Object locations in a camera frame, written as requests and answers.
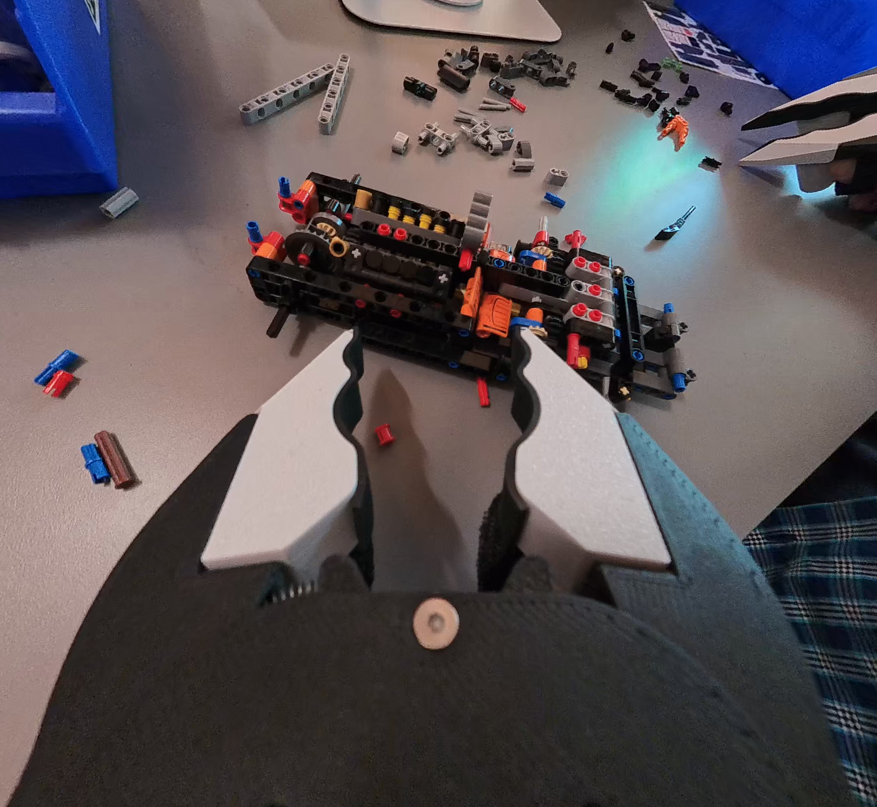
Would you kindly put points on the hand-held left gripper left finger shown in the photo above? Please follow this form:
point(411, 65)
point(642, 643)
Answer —
point(288, 478)

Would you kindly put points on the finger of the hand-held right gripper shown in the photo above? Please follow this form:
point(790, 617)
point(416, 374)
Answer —
point(808, 152)
point(856, 86)

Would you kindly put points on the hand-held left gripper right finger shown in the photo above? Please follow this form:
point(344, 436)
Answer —
point(589, 478)

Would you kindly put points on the black lego spike piece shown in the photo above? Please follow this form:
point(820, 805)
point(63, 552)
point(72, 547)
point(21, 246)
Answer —
point(666, 232)

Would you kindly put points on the pile of black lego pins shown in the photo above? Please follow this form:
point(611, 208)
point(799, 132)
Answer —
point(640, 96)

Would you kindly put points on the partly built lego car model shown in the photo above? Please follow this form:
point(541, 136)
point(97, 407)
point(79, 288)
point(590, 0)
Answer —
point(411, 272)

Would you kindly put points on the small red lego bush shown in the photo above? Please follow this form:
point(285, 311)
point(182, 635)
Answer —
point(384, 435)

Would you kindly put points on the long red lego pin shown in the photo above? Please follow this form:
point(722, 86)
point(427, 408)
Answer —
point(484, 393)

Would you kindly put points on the lego sticker sheet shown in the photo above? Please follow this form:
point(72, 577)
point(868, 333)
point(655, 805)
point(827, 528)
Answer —
point(699, 43)

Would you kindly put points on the green lego plate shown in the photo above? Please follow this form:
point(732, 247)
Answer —
point(675, 65)

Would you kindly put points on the brown ridged lego connector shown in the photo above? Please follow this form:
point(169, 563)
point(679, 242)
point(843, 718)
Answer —
point(116, 459)

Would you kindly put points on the blue lego pin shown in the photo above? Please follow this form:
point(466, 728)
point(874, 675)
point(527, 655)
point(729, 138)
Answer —
point(94, 463)
point(555, 200)
point(58, 365)

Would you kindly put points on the light grey lego connector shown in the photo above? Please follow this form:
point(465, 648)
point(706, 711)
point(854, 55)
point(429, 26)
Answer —
point(557, 177)

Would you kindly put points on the short red lego axle pin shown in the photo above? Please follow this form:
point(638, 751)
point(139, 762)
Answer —
point(518, 105)

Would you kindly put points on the grey ridged lego connector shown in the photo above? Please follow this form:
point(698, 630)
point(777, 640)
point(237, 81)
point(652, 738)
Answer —
point(118, 202)

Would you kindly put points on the group of light grey lego pieces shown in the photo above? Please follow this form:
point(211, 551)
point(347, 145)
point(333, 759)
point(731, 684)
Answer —
point(483, 135)

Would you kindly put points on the long grey lego beam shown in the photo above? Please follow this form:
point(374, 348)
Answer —
point(284, 94)
point(334, 94)

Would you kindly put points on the person's right hand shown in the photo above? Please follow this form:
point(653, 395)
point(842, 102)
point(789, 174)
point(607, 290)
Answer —
point(860, 180)

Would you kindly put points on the blue storage bin with tag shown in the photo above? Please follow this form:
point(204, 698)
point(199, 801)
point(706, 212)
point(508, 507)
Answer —
point(61, 135)

